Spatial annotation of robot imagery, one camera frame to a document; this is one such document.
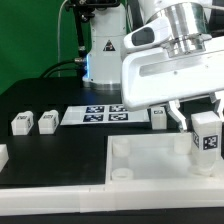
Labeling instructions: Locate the white sheet with markers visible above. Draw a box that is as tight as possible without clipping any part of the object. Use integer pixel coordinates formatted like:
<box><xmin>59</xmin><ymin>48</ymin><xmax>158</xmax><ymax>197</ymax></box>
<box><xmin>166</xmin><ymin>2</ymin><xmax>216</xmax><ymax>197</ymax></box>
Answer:
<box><xmin>61</xmin><ymin>104</ymin><xmax>149</xmax><ymax>125</ymax></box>

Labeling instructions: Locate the grey thin cable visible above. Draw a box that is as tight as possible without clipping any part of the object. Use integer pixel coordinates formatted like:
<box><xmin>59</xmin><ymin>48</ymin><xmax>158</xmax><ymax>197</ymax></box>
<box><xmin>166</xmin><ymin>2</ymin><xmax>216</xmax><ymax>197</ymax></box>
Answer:
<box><xmin>57</xmin><ymin>0</ymin><xmax>69</xmax><ymax>78</ymax></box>

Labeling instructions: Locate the white square tabletop part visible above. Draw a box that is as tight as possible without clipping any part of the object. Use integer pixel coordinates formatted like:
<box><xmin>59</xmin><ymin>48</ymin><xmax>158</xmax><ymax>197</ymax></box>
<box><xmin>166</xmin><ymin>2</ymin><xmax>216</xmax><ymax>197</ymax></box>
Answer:
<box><xmin>106</xmin><ymin>133</ymin><xmax>224</xmax><ymax>183</ymax></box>

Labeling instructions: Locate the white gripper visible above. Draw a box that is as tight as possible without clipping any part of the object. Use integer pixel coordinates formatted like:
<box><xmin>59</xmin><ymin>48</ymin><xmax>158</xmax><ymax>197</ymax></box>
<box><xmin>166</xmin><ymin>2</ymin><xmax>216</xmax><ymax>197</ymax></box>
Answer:
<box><xmin>121</xmin><ymin>18</ymin><xmax>224</xmax><ymax>132</ymax></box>

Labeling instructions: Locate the black cable bundle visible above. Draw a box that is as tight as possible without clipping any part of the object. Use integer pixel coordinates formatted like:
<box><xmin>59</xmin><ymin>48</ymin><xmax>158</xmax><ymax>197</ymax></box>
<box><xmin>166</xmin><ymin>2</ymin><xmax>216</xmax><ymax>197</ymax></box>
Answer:
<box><xmin>39</xmin><ymin>59</ymin><xmax>85</xmax><ymax>80</ymax></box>

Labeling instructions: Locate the white L-shaped obstacle fence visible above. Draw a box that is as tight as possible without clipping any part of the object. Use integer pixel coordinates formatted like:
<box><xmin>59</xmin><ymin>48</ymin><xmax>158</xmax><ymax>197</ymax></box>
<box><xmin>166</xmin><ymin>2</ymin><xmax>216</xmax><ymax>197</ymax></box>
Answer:
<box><xmin>0</xmin><ymin>144</ymin><xmax>224</xmax><ymax>216</ymax></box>

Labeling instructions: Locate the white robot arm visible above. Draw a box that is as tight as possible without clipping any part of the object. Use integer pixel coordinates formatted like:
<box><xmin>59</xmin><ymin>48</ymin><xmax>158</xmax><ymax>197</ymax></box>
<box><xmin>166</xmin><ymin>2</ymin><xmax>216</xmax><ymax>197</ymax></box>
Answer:
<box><xmin>83</xmin><ymin>0</ymin><xmax>224</xmax><ymax>130</ymax></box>

